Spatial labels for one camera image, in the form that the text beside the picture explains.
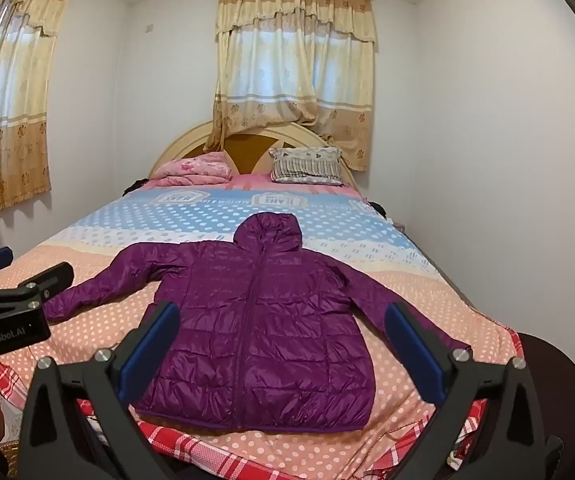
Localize beige wooden headboard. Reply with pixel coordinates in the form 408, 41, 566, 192
148, 121, 363, 196

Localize dark brown wooden furniture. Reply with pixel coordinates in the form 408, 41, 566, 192
517, 332, 575, 480

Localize red plaid blanket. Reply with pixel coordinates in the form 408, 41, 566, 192
0, 360, 523, 471

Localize polka-dot bedspread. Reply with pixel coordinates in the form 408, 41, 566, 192
0, 175, 523, 471

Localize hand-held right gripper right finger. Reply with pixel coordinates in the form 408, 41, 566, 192
384, 301, 565, 480

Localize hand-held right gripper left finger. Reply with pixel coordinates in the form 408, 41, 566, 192
18, 301, 181, 480

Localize dark cloth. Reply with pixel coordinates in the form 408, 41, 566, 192
367, 200, 398, 226
124, 177, 156, 196

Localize narrow beige floral curtain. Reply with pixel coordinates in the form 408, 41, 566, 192
205, 0, 379, 172

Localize striped pillow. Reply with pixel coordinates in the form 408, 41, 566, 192
269, 146, 344, 187

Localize pink folded blanket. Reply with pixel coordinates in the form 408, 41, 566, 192
150, 152, 233, 190

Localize wide beige floral curtain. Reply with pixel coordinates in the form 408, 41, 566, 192
0, 0, 76, 231

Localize purple puffer jacket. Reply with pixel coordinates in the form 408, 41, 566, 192
42, 212, 473, 433

